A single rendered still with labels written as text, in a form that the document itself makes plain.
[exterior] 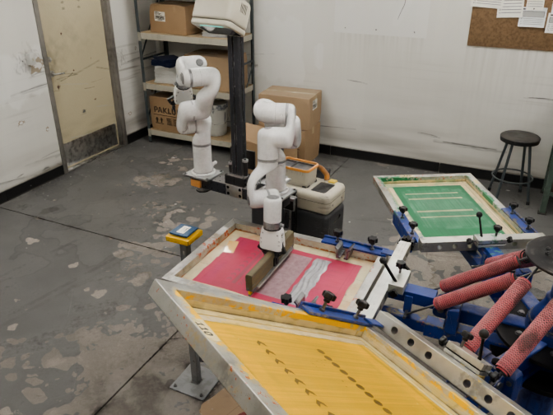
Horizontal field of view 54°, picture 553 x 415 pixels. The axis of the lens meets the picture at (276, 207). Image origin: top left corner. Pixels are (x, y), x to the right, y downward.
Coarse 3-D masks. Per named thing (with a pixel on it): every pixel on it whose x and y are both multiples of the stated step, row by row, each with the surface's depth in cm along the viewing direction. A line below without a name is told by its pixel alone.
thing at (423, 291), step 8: (408, 288) 207; (416, 288) 207; (424, 288) 207; (400, 296) 207; (416, 296) 204; (424, 296) 203; (432, 296) 202; (416, 304) 206; (424, 304) 204; (432, 304) 203
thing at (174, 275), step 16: (240, 224) 264; (256, 224) 264; (208, 240) 250; (304, 240) 251; (320, 240) 250; (192, 256) 237; (352, 256) 244; (368, 256) 240; (176, 272) 226; (208, 288) 216; (368, 288) 216; (352, 304) 207
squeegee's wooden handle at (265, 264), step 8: (288, 232) 244; (288, 240) 241; (288, 248) 243; (264, 256) 225; (272, 256) 228; (280, 256) 235; (256, 264) 220; (264, 264) 221; (272, 264) 229; (256, 272) 216; (264, 272) 223; (248, 280) 214; (256, 280) 217; (248, 288) 216
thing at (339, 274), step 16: (240, 240) 257; (256, 240) 257; (224, 256) 244; (240, 256) 244; (288, 256) 244; (304, 256) 244; (320, 256) 244; (288, 272) 233; (304, 272) 233; (336, 272) 233; (352, 272) 233
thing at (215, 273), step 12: (216, 264) 238; (228, 264) 238; (204, 276) 230; (216, 276) 230; (276, 276) 230; (288, 276) 230; (228, 288) 222; (240, 288) 222; (264, 288) 222; (276, 288) 222; (288, 288) 222; (312, 288) 222; (324, 288) 222; (336, 288) 222; (264, 300) 215; (276, 300) 215; (312, 300) 215; (336, 300) 215
